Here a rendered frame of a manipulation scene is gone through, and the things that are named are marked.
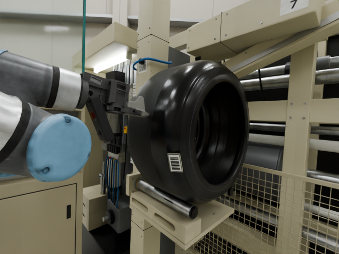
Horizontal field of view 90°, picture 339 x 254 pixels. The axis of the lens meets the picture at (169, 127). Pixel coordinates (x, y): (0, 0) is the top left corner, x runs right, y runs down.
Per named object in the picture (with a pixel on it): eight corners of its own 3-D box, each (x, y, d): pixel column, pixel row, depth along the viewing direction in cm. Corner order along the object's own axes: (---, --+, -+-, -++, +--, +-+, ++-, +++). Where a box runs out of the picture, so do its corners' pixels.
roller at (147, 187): (140, 188, 86) (133, 187, 83) (143, 179, 87) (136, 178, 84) (196, 219, 61) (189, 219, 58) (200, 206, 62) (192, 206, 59)
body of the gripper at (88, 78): (133, 85, 46) (86, 69, 37) (128, 117, 45) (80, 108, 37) (119, 87, 51) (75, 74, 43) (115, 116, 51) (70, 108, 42)
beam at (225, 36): (185, 52, 104) (186, 27, 103) (208, 63, 121) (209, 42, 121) (316, 10, 60) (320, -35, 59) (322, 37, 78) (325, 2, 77)
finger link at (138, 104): (156, 99, 53) (130, 91, 46) (154, 118, 52) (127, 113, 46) (150, 100, 55) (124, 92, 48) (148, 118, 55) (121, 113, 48)
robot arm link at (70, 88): (55, 108, 33) (46, 108, 40) (81, 112, 37) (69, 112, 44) (62, 63, 34) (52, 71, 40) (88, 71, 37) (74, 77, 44)
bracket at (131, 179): (125, 194, 83) (126, 174, 82) (180, 177, 110) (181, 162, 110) (128, 196, 80) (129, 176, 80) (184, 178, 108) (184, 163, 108)
